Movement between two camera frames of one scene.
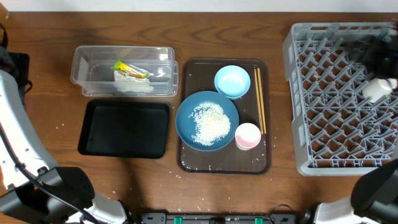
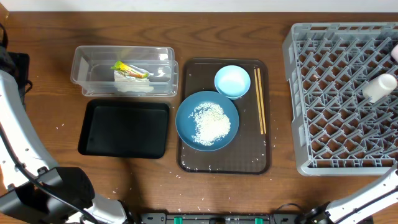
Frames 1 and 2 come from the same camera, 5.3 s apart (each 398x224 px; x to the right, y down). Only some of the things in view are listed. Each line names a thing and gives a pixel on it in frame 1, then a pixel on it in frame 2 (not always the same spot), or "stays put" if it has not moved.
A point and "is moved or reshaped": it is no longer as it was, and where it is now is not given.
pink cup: [247, 135] is moved or reshaped
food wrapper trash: [128, 85] stays put
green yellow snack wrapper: [130, 70] stays put
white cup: [378, 88] stays put
